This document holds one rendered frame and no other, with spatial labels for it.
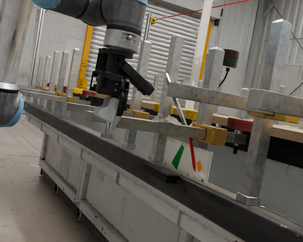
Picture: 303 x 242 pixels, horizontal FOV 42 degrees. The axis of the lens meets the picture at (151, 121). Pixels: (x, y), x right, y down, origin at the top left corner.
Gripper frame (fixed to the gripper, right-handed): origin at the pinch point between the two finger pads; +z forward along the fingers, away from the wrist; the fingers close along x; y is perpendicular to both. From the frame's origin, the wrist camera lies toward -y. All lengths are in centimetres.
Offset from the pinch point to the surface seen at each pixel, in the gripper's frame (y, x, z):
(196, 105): -138, -170, -14
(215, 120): -46, -19, -7
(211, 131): -28.6, 3.6, -3.8
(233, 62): -35.2, -1.3, -25.4
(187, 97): -4.1, 26.4, -11.1
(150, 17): -137, -285, -97
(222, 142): -32.6, 4.7, -1.2
